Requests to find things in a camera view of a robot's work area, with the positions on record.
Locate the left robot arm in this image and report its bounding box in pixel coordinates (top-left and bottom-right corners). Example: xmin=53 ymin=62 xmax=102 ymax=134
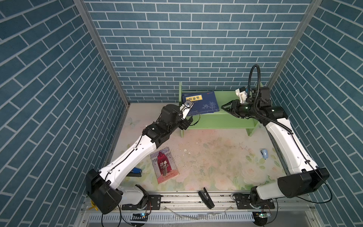
xmin=85 ymin=101 xmax=193 ymax=215

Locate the black clip on rail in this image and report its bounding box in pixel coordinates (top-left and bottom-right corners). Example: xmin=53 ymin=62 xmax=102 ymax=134
xmin=198 ymin=187 xmax=215 ymax=210

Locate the blue black stapler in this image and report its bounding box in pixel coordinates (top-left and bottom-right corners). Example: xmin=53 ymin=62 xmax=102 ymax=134
xmin=127 ymin=167 xmax=142 ymax=177

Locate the blue book yellow label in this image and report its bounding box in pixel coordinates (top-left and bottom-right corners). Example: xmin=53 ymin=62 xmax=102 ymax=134
xmin=181 ymin=91 xmax=220 ymax=116

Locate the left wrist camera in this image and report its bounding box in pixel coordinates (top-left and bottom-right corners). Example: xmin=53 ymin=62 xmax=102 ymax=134
xmin=180 ymin=100 xmax=194 ymax=120

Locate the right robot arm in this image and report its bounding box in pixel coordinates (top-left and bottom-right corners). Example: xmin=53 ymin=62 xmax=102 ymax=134
xmin=222 ymin=64 xmax=330 ymax=209

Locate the small blue white mouse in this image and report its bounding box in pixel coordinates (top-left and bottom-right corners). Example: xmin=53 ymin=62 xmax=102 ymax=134
xmin=261 ymin=149 xmax=268 ymax=160

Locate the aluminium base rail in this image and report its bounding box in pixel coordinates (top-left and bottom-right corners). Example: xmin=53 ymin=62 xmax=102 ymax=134
xmin=75 ymin=191 xmax=323 ymax=227

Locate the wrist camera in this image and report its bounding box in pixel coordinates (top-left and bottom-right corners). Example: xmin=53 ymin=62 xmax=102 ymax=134
xmin=235 ymin=87 xmax=248 ymax=104
xmin=180 ymin=100 xmax=194 ymax=120

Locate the red illustrated book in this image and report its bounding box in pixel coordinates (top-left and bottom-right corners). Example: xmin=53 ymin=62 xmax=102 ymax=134
xmin=150 ymin=147 xmax=179 ymax=184

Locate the green two-tier shelf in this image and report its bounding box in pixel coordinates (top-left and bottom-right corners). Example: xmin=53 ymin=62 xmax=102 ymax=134
xmin=188 ymin=91 xmax=261 ymax=136

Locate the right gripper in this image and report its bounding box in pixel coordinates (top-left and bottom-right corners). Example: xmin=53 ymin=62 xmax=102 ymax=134
xmin=221 ymin=99 xmax=258 ymax=119

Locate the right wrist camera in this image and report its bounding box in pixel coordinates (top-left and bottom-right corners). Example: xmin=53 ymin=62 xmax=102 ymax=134
xmin=235 ymin=87 xmax=248 ymax=104

